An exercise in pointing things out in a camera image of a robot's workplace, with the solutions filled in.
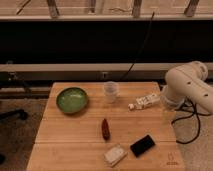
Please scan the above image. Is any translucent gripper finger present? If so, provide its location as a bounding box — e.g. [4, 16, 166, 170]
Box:
[162, 109, 170, 124]

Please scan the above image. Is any translucent white cup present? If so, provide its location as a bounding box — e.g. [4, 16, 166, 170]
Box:
[103, 81, 119, 103]

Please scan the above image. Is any black smartphone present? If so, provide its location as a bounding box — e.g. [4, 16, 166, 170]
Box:
[130, 135, 155, 157]

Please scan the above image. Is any black hanging cable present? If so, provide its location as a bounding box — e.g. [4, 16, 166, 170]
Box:
[119, 11, 156, 82]

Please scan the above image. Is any black cable on floor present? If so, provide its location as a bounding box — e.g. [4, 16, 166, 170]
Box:
[171, 98, 213, 145]

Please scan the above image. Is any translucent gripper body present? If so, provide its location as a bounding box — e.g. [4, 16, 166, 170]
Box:
[160, 85, 184, 110]

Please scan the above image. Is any green ceramic bowl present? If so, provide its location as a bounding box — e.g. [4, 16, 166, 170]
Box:
[56, 87, 89, 114]

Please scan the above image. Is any white rectangular sponge block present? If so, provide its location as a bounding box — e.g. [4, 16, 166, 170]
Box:
[104, 144, 127, 167]

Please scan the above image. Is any white crumpled packet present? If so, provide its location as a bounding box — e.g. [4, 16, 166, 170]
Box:
[128, 93, 160, 110]

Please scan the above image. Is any black office chair base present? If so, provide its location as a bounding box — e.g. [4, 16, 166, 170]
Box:
[0, 109, 29, 120]

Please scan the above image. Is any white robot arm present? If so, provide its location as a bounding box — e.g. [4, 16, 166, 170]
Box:
[160, 61, 213, 123]

